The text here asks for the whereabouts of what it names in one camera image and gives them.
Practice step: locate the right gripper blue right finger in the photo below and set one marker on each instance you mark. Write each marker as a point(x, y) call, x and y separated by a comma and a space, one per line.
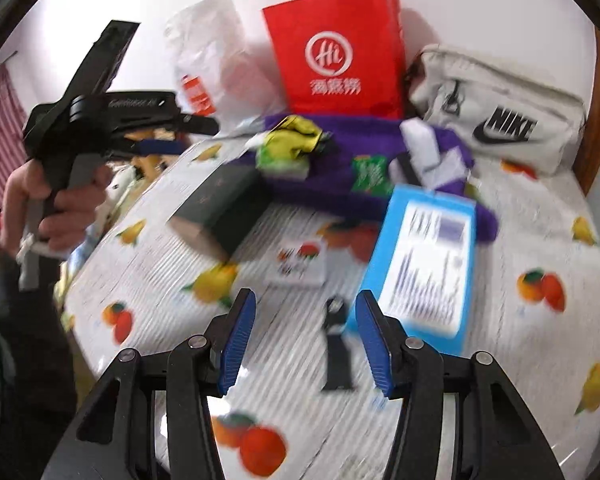
point(382, 338)

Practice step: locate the wooden bed headboard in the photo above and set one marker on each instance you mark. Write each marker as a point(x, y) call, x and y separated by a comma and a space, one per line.
point(151, 165)

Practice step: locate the white fruit snack packet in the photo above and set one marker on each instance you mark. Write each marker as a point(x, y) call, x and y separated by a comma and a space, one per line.
point(297, 263)

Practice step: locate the red paper Haidilao bag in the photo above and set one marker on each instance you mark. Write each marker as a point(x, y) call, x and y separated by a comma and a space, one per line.
point(340, 57)

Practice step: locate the white sponge block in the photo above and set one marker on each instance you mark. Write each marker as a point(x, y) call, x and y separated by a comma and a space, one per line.
point(421, 142)

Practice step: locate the clear plastic pouch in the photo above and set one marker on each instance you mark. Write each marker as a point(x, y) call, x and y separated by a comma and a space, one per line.
point(451, 167)

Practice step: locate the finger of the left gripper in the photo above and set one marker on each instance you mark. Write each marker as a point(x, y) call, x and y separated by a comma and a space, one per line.
point(125, 147)
point(195, 124)

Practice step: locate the grey Nike waist bag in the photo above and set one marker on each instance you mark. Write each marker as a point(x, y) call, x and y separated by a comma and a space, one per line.
point(499, 108)

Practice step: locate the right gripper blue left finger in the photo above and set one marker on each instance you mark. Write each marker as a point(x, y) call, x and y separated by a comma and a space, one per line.
point(229, 334)

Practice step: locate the yellow black pouch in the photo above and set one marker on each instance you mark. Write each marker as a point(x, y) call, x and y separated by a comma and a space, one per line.
point(320, 138)

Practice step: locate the fruit print tablecloth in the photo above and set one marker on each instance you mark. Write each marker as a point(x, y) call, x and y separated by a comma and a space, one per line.
point(304, 405)

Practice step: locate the white Miniso plastic bag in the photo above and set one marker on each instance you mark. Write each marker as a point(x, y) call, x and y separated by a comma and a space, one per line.
point(216, 74)

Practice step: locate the dark green rectangular tin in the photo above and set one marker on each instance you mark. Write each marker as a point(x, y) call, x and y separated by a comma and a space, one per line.
point(220, 213)

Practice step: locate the purple towel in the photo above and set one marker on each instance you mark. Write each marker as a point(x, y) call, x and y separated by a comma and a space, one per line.
point(350, 178)

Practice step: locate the green sachet packet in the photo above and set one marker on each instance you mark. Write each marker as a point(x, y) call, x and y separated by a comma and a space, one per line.
point(371, 175)

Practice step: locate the brown wooden door frame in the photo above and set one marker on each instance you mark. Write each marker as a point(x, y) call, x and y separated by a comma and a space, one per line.
point(587, 163)

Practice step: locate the blue tissue pack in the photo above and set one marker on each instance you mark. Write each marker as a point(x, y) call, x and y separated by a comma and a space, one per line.
point(421, 269)

